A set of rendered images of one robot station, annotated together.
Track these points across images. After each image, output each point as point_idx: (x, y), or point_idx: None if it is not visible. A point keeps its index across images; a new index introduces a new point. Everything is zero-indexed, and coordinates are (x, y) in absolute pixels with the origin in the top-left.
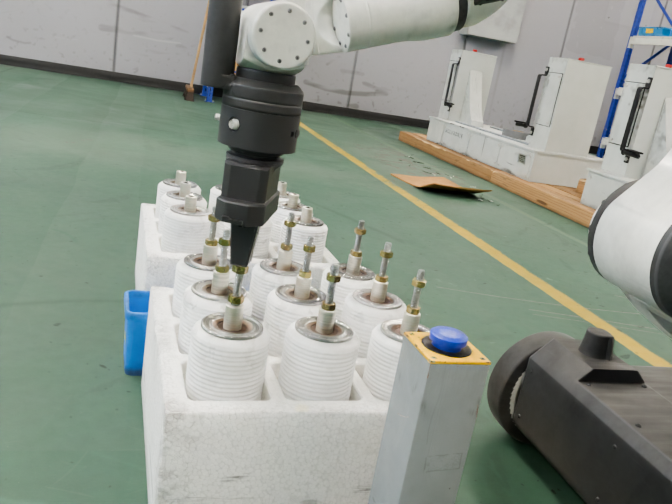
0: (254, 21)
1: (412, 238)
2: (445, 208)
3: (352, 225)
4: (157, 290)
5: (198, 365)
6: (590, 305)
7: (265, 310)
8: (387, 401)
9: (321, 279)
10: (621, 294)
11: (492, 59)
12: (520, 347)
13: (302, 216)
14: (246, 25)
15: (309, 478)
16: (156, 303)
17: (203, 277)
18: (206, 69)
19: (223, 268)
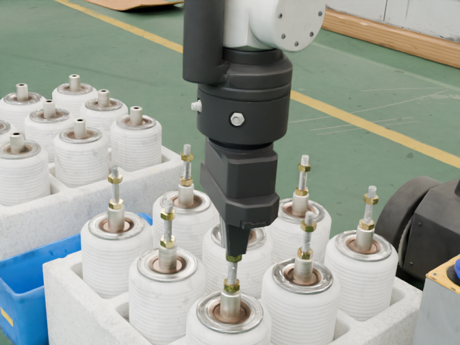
0: (272, 7)
1: (161, 77)
2: (163, 30)
3: (96, 78)
4: (54, 267)
5: None
6: (350, 108)
7: (204, 261)
8: (370, 320)
9: (172, 179)
10: (363, 87)
11: None
12: (398, 202)
13: (133, 119)
14: (241, 4)
15: None
16: (70, 287)
17: (126, 248)
18: (197, 64)
19: (172, 242)
